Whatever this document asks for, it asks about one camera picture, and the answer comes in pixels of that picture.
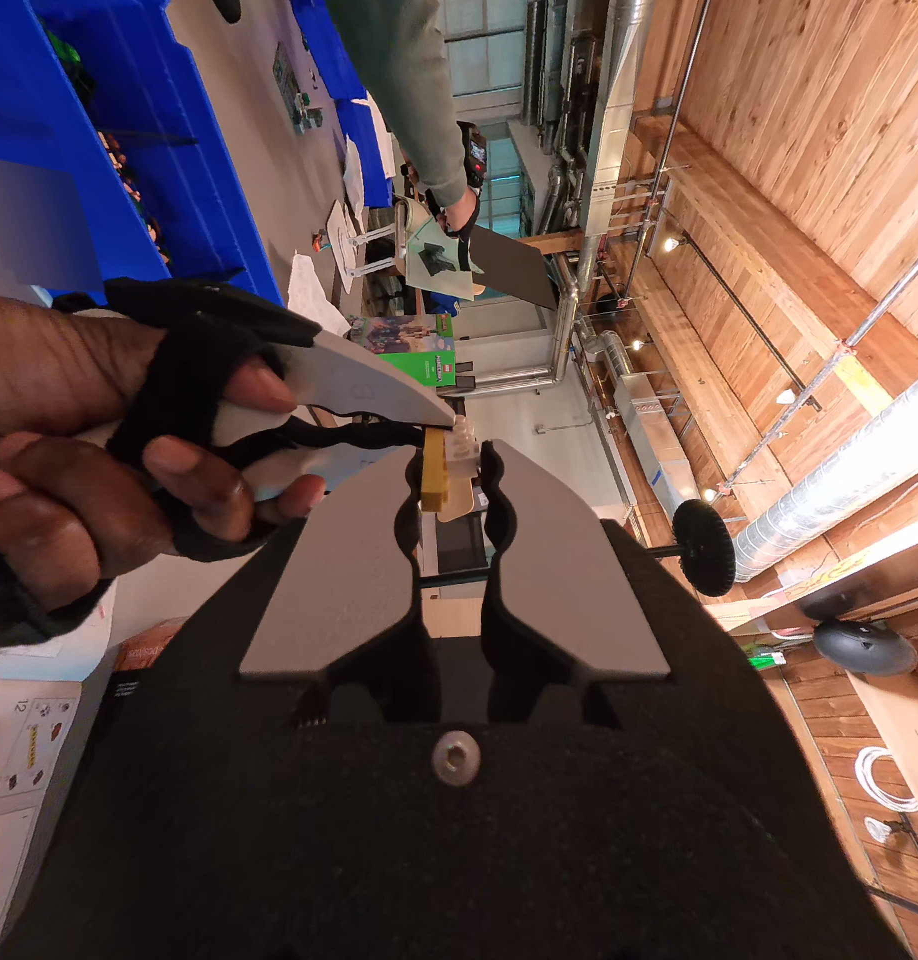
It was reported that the blue plastic bin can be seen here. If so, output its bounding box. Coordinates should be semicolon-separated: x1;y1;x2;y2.
0;0;284;305
290;0;396;211

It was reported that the black ceiling dome camera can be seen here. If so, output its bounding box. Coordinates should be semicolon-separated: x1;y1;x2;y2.
810;617;918;678

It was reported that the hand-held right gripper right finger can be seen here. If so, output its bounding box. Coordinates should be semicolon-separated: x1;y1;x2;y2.
480;438;672;682

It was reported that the green toy box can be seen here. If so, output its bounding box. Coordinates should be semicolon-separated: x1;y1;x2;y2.
345;313;458;389

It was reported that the narrow yellow toy plate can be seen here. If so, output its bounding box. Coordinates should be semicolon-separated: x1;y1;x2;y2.
420;427;454;514

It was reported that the white paper sheet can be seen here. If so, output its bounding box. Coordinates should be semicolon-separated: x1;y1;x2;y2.
286;253;353;318

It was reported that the person's left hand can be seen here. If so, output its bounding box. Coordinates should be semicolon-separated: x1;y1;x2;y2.
0;292;329;624

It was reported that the black flat panel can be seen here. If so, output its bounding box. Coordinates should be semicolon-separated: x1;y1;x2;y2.
468;223;559;312

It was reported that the open picture booklet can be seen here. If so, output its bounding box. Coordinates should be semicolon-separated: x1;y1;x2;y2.
403;217;481;303

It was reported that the white cable coil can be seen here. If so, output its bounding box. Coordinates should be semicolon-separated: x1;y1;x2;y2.
855;744;918;816

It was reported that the toy instruction sheet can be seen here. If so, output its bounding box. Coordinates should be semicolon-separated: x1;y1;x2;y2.
0;678;84;960

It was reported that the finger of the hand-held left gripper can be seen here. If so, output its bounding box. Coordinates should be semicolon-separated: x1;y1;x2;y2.
241;423;424;502
279;332;459;438

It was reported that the another person's forearm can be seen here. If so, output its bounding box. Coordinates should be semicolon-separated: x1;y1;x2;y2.
325;0;469;210

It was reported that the grey green toy model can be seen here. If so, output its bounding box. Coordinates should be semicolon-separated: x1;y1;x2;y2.
273;41;327;138

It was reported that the silver upright air duct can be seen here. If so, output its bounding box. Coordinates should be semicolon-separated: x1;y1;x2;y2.
575;0;659;391

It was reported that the grey desk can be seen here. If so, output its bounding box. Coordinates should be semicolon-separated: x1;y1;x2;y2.
91;0;389;676

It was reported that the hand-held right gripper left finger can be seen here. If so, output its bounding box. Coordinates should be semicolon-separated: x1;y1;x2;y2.
240;447;424;676

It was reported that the white toy brick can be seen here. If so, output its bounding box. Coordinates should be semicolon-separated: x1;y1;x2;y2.
442;418;481;481

